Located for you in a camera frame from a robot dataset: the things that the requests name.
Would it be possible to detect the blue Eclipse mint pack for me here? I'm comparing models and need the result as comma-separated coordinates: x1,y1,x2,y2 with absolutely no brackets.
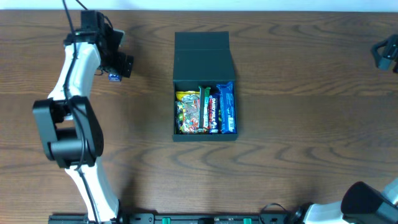
108,73,122,82

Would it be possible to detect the yellow Hacks candy bag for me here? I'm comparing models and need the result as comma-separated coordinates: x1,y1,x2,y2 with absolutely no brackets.
175,91,200,102

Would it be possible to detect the black gift box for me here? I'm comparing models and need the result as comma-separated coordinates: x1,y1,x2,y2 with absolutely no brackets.
172,32,238,142

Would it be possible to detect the Haribo gummy bag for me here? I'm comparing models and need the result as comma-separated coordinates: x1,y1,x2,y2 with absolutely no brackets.
175,99,200,134

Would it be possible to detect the green chocolate bar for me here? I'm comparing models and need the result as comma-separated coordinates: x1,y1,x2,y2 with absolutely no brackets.
199,86,210,133

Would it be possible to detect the purple Dairy Milk bar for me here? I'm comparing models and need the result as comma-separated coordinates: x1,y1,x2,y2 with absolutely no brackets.
208,93,220,134

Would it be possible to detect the blue Oreo cookie pack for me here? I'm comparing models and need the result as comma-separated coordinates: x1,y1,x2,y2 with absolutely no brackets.
216,82,237,134

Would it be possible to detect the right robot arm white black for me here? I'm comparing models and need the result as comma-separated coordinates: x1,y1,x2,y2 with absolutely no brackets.
284,179,397,224

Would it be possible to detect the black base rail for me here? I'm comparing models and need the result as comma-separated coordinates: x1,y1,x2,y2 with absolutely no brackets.
47,212,297,224

